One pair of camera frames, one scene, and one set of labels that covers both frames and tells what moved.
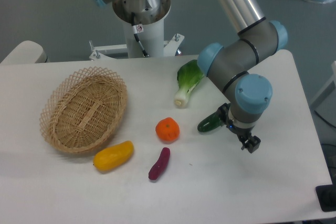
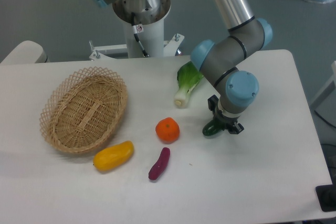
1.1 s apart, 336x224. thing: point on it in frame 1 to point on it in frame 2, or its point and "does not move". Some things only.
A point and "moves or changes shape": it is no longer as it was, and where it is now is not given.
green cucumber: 209,123 moves or changes shape
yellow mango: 112,157 does not move
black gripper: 252,143 to 229,125
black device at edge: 326,195 does not move
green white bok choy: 189,74 does not move
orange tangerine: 167,129 does not move
